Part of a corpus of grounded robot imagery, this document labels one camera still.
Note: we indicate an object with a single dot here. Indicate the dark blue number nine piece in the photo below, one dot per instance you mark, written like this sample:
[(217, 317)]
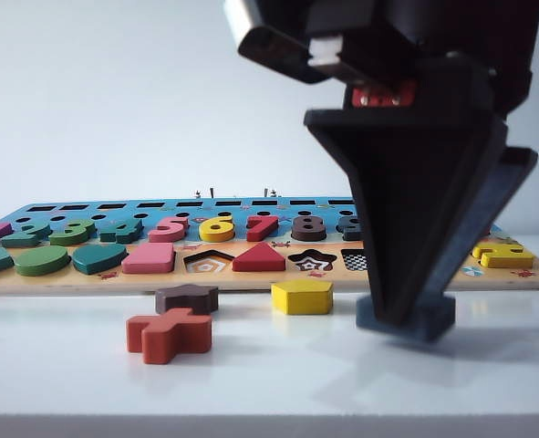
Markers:
[(347, 232)]

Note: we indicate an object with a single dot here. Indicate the pink rectangle block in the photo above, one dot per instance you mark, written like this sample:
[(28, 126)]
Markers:
[(146, 262)]

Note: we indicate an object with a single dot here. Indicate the wooden number shape puzzle board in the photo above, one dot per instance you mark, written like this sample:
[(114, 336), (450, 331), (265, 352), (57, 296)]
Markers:
[(91, 283)]

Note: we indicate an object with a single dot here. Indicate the yellow number six piece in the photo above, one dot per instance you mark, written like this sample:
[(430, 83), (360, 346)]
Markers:
[(214, 235)]

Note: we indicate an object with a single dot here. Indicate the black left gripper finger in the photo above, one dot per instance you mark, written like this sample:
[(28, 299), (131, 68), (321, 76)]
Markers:
[(406, 191)]

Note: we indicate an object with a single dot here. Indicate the brown star block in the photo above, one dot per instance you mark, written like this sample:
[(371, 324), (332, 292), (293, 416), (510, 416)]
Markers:
[(182, 299)]

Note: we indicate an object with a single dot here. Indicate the green oval block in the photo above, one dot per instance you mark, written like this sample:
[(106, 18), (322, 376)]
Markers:
[(41, 262)]

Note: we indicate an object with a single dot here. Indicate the yellow pentagon block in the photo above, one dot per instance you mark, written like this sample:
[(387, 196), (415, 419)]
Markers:
[(302, 299)]

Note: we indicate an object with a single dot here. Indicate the brown number eight piece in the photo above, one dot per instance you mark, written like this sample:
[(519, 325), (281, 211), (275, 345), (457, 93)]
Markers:
[(307, 235)]

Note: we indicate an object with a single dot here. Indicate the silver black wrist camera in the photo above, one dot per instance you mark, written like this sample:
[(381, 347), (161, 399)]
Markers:
[(269, 41)]

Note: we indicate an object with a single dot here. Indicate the green number two piece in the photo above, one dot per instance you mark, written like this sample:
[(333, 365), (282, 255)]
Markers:
[(23, 239)]

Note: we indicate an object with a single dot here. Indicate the pink number five piece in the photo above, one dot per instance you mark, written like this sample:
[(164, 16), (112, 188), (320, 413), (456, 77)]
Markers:
[(166, 235)]

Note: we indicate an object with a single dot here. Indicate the dark blue rectangular block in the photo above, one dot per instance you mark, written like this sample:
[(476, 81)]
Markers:
[(438, 326)]

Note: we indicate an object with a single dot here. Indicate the teal teardrop block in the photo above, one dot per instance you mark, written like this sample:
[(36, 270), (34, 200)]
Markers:
[(98, 262)]

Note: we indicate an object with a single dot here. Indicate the teal number four piece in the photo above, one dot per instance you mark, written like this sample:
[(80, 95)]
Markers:
[(123, 235)]

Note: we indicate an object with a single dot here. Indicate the yellow math sign piece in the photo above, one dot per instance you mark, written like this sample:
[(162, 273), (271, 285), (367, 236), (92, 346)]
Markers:
[(506, 260)]

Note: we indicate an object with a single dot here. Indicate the green number three piece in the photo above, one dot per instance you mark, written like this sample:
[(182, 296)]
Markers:
[(70, 236)]

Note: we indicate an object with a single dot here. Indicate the red triangle block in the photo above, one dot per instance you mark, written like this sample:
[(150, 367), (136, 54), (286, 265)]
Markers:
[(259, 260)]

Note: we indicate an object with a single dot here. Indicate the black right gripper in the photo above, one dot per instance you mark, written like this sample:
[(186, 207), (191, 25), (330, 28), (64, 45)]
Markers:
[(469, 27)]

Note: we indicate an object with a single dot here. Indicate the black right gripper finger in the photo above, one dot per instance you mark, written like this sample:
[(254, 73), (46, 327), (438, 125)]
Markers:
[(501, 191)]

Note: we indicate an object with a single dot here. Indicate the red number seven piece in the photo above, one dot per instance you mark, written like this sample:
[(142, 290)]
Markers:
[(260, 230)]

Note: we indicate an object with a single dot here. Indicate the orange cross block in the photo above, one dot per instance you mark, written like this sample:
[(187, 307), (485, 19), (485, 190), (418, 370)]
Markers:
[(168, 340)]

